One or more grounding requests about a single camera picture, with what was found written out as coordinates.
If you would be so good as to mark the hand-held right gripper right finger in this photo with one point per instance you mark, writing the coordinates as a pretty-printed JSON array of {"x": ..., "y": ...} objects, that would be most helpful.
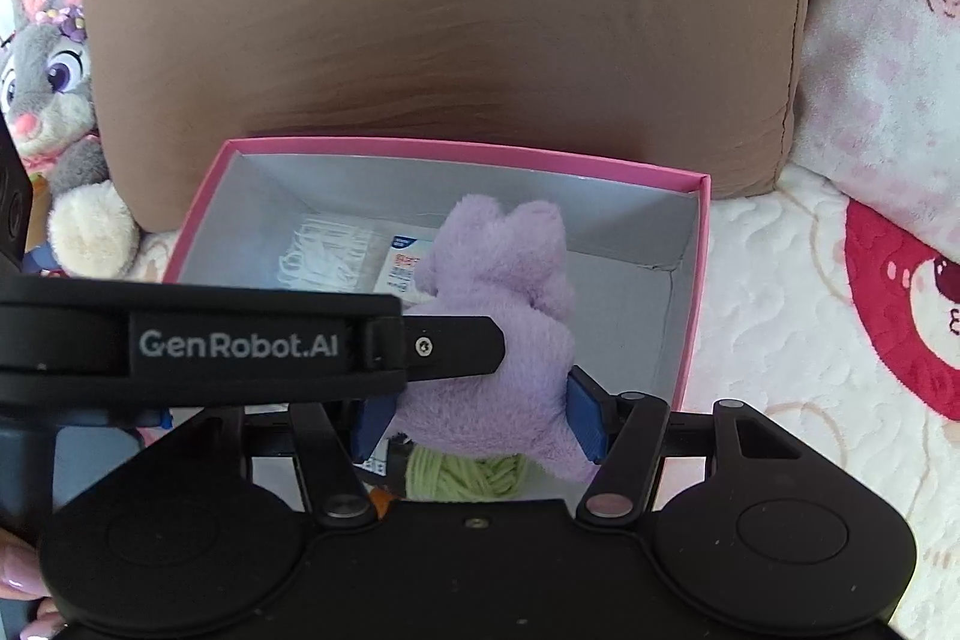
[{"x": 585, "y": 416}]

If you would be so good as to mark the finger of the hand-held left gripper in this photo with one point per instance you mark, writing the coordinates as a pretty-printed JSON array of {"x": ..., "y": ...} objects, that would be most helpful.
[{"x": 457, "y": 347}]

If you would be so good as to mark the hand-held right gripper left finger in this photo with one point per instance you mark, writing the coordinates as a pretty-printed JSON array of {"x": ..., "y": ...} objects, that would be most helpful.
[{"x": 375, "y": 426}]

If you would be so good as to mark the orange makeup sponge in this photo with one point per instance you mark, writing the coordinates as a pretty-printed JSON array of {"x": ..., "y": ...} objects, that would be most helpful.
[{"x": 381, "y": 501}]

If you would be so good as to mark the purple plush toy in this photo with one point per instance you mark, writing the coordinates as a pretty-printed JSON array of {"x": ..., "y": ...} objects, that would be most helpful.
[{"x": 495, "y": 280}]

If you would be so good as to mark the green yarn ball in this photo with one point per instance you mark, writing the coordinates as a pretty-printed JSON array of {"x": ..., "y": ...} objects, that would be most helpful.
[{"x": 465, "y": 479}]

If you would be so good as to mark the white tissue pack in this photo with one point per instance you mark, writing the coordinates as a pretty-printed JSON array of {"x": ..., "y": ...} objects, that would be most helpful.
[{"x": 397, "y": 261}]

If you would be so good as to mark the clear floss pick box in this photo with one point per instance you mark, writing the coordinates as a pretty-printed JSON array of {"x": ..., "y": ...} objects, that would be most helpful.
[{"x": 322, "y": 250}]

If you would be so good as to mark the pink cardboard box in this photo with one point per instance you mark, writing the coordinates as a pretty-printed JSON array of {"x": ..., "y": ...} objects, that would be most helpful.
[{"x": 637, "y": 227}]

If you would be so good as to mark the person's left hand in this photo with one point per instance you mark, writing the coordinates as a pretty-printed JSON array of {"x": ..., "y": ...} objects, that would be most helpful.
[{"x": 19, "y": 565}]

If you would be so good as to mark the grey rabbit plush toy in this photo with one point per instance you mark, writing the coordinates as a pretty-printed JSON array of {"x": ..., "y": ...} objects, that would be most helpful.
[{"x": 52, "y": 78}]

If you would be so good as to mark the brown embroidered pillow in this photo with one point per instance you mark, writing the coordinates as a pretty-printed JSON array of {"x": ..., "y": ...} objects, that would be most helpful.
[{"x": 525, "y": 48}]

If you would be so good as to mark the pink checked pillow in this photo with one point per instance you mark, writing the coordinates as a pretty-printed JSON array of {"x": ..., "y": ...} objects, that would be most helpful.
[{"x": 885, "y": 85}]

